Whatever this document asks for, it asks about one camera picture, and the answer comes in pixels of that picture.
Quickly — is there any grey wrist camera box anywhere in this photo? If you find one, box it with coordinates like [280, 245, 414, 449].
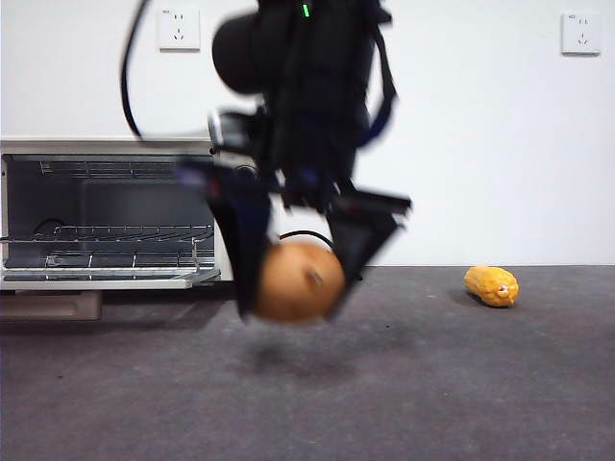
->
[206, 109, 268, 158]

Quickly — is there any black oven power cable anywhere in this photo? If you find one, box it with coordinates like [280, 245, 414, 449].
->
[279, 230, 337, 252]

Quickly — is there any brown potato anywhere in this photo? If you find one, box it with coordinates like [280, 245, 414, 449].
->
[251, 239, 348, 324]

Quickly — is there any white toaster oven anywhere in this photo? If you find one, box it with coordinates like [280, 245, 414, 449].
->
[0, 136, 280, 290]

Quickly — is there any white wall socket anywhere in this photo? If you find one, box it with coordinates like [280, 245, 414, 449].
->
[158, 7, 202, 53]
[559, 12, 602, 57]

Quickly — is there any white glass oven door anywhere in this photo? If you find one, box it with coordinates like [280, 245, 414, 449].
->
[0, 267, 223, 322]

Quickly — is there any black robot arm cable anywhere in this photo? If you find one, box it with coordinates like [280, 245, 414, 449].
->
[119, 0, 213, 143]
[356, 8, 401, 149]

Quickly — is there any wire oven rack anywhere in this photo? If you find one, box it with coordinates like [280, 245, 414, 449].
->
[0, 223, 215, 252]

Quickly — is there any yellow corn cob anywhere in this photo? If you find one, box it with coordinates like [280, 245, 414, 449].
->
[463, 265, 521, 309]

